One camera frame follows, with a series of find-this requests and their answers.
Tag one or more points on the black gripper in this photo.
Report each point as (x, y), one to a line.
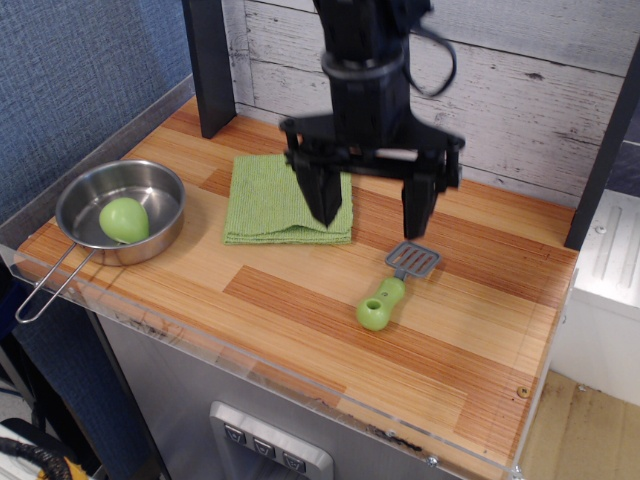
(371, 130)

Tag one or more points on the white ribbed box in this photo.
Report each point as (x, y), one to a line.
(608, 262)

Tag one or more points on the dark grey left post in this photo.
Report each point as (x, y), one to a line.
(210, 62)

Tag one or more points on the yellow object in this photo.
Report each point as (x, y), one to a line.
(75, 471)

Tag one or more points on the clear acrylic edge guard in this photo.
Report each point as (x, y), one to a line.
(439, 381)

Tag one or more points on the green handled grey spatula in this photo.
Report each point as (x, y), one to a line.
(407, 259)

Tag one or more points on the green pear toy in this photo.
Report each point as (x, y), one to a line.
(125, 220)

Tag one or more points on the dark grey right post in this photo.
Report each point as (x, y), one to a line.
(619, 122)

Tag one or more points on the silver button panel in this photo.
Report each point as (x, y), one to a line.
(251, 448)

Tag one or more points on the steel pan with wire handle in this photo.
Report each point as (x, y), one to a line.
(156, 187)

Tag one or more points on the dark grey post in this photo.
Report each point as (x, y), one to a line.
(210, 62)
(619, 122)

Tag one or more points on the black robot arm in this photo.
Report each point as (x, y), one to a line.
(364, 30)

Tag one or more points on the brass screw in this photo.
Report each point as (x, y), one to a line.
(523, 392)

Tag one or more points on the green folded towel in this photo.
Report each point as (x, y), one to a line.
(266, 206)

